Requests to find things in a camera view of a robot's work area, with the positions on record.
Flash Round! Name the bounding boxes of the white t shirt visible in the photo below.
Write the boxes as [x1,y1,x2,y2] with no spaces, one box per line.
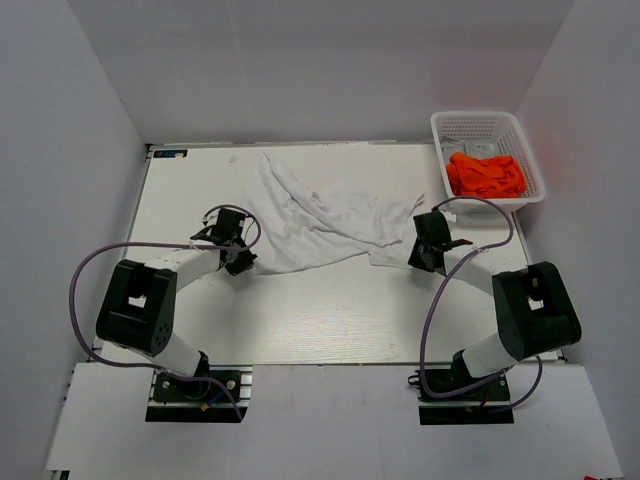
[241,154,424,275]

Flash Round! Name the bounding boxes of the white plastic basket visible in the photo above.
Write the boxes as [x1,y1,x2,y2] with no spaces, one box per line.
[430,111,546,213]

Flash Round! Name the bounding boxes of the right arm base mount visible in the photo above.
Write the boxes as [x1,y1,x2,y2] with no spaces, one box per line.
[407,369,514,426]

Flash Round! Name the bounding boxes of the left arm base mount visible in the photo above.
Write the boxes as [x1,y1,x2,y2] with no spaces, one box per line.
[145,366,253,424]

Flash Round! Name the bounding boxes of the grey cloth in basket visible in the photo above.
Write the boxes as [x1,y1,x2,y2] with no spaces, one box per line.
[440,138,500,162]

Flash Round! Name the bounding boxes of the orange t shirt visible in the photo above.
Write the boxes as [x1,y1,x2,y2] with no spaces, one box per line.
[446,153,527,199]

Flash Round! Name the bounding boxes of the blue label sticker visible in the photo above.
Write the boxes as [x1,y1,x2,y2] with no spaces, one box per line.
[152,149,188,159]

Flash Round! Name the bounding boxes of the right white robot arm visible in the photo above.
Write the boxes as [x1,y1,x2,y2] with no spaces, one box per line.
[408,209,582,399]

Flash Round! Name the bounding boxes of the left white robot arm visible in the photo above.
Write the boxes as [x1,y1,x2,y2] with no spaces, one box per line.
[96,205,261,399]

